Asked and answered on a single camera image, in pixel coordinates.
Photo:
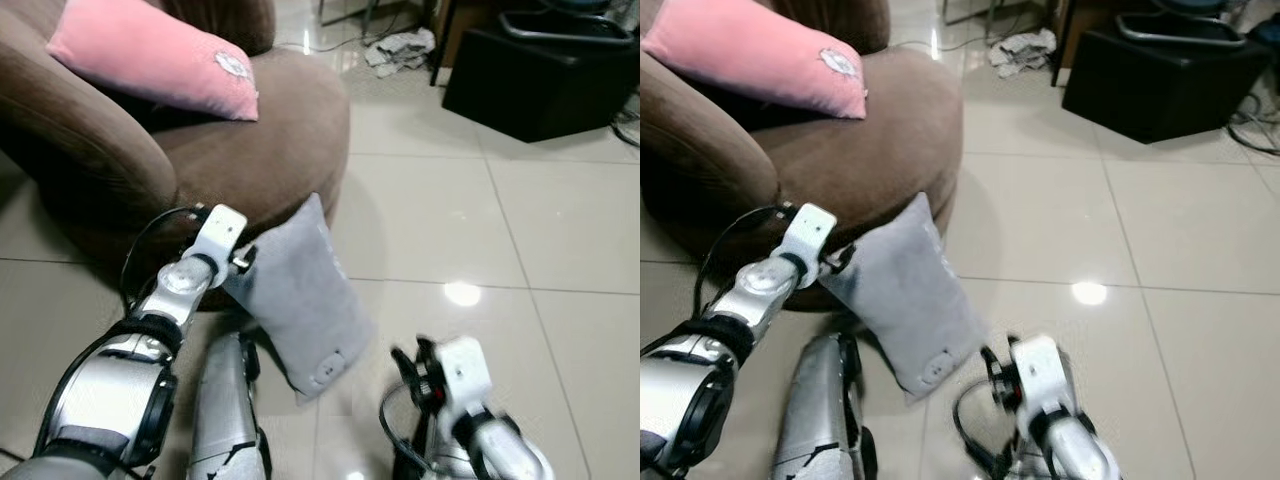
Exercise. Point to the grey pillow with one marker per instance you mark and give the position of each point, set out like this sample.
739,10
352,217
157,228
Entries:
900,290
300,300

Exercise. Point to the grey metal tube frame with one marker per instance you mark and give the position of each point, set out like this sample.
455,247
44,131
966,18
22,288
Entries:
520,27
1135,29

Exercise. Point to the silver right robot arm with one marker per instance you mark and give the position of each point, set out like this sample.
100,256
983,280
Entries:
500,452
1078,455

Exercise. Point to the black box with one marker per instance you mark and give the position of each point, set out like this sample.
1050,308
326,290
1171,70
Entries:
540,90
1160,90

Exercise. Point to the pink pillow with sheep print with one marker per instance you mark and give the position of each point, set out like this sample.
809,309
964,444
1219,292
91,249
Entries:
150,55
760,50

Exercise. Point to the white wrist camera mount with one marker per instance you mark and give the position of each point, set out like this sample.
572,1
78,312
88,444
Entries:
462,375
220,232
1040,375
808,232

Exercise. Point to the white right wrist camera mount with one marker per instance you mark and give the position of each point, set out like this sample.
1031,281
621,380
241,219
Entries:
1040,375
462,375

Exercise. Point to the brown round velvet sofa chair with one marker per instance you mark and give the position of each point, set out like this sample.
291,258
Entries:
870,150
250,150

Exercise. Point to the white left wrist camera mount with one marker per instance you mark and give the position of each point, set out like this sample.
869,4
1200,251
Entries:
220,232
808,232

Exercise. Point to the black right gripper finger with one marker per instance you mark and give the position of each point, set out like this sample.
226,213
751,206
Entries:
402,362
988,360

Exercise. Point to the crumpled grey white cloth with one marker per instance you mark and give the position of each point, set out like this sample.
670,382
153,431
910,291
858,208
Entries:
400,52
1022,52

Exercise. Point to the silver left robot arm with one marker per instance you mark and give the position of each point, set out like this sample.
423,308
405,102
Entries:
110,390
690,400

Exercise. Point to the silver robot leg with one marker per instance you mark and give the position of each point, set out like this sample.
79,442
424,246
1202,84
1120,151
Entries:
225,410
815,410

